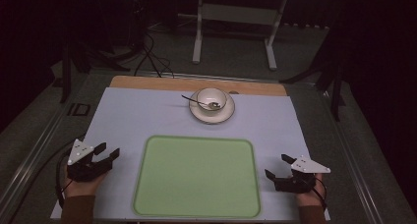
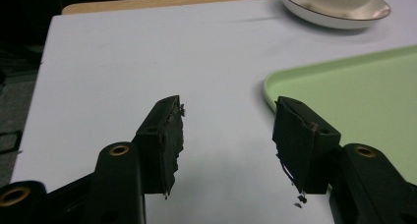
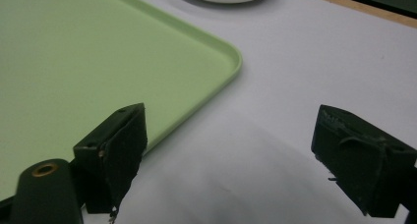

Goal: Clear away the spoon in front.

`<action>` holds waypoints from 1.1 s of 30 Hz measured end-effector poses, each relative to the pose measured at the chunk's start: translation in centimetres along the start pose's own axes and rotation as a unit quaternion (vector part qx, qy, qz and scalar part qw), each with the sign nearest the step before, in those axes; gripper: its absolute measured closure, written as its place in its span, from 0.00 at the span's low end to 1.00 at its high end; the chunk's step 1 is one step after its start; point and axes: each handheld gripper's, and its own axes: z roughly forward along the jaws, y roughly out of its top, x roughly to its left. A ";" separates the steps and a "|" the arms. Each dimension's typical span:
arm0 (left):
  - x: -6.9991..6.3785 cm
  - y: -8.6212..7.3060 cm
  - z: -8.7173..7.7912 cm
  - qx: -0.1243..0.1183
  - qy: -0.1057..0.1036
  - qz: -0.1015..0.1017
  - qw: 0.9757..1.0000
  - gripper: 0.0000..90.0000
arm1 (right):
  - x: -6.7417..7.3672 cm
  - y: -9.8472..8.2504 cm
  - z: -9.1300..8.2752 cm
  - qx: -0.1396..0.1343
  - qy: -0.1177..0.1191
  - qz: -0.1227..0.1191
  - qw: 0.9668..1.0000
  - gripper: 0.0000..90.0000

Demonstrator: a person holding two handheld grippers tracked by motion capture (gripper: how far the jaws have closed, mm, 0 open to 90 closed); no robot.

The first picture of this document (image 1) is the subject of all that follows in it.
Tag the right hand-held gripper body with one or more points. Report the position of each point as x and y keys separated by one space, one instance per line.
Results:
x=300 y=179

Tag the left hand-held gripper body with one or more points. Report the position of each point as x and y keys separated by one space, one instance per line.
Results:
x=86 y=171

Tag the person's left hand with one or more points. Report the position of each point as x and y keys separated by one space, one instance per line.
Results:
x=82 y=188

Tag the person's right hand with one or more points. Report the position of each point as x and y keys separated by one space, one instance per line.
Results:
x=311 y=197

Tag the pale blue table mat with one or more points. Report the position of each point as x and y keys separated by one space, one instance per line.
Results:
x=131 y=119

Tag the green tray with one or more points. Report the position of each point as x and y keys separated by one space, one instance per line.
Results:
x=196 y=176

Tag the white saucer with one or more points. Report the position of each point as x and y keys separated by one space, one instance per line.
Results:
x=213 y=117

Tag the black stand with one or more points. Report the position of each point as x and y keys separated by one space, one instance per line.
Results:
x=336 y=86
x=67 y=70

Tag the metal spoon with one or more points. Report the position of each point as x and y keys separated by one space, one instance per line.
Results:
x=193 y=100

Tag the white cup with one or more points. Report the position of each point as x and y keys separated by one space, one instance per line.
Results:
x=211 y=98

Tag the dark equipment stand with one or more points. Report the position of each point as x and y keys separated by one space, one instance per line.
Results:
x=139 y=17

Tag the black floor socket frame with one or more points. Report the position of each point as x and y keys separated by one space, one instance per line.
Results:
x=79 y=109

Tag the metal floor rail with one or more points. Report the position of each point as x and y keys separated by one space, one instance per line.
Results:
x=23 y=171
x=354 y=171

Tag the white metal table frame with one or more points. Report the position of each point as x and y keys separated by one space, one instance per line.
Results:
x=236 y=14

